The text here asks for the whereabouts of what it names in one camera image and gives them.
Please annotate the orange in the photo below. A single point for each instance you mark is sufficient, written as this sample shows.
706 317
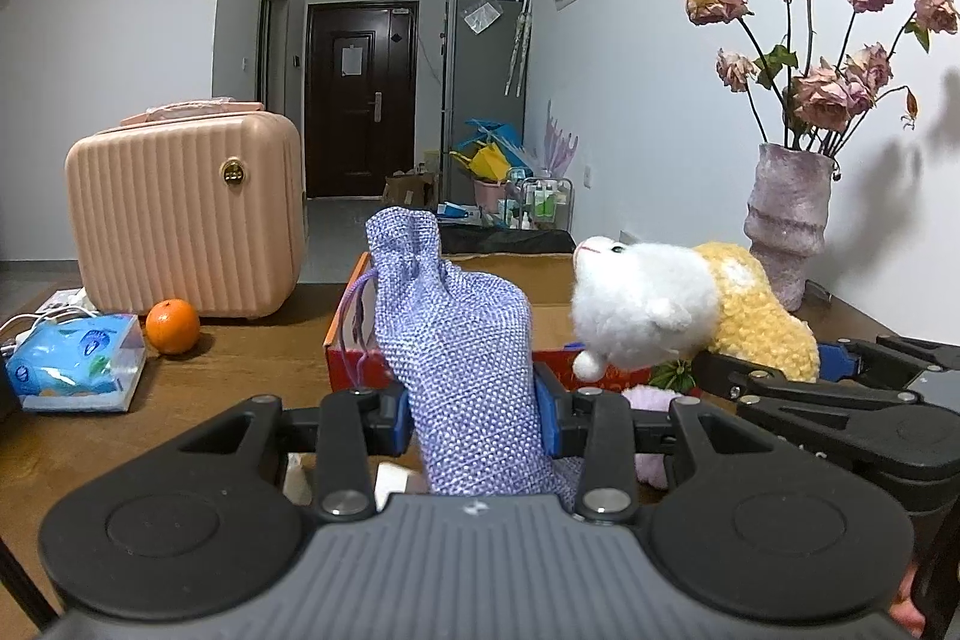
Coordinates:
172 326

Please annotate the brown cardboard carton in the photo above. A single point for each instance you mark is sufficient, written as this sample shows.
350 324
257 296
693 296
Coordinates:
409 190

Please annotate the dark brown entrance door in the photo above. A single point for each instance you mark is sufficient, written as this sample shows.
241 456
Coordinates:
360 108

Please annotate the grey cabinet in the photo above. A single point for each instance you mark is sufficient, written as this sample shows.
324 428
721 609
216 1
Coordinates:
480 100

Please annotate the clear plastic bag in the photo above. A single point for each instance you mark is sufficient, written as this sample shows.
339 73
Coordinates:
481 16

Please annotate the blue rack with yellow bag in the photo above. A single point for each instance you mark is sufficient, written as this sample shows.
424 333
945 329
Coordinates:
487 156

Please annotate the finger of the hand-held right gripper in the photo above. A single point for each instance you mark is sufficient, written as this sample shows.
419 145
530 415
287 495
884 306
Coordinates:
834 359
787 381

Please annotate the black cloth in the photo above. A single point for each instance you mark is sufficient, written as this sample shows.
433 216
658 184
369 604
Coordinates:
502 239

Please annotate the white power strip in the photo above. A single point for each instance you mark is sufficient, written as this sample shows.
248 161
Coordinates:
64 300

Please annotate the pink ribbed suitcase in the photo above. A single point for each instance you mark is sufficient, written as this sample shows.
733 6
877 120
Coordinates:
180 212

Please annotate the purple feather decoration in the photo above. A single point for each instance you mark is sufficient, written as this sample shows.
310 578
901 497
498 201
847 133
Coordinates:
559 141

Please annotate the pink bucket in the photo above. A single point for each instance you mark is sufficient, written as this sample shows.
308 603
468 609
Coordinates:
489 196

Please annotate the trolley with bottles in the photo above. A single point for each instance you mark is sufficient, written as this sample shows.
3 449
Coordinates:
544 201

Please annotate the pink textured vase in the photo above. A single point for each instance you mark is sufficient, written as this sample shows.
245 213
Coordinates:
787 220

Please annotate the yellow plush toy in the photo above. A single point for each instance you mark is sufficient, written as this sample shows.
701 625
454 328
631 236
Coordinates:
772 325

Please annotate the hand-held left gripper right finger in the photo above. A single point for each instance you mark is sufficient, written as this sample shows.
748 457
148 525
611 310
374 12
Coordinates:
546 416

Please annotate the lilac towel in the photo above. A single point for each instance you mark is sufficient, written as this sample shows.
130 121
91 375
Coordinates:
651 401

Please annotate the white plush toy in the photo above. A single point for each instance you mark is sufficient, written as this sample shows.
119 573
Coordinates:
645 302

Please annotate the hanging folded umbrella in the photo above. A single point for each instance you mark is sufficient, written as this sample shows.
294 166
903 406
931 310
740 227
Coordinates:
519 48

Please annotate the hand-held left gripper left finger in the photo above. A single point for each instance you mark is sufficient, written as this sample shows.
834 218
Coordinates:
345 430

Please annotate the dried pink roses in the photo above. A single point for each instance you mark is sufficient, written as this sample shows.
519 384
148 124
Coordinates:
821 93

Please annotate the side room door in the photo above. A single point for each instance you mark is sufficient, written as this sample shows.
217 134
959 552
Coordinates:
274 48

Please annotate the small white block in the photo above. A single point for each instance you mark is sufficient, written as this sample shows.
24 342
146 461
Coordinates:
397 481

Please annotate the red cardboard box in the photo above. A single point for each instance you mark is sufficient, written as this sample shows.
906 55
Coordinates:
555 325

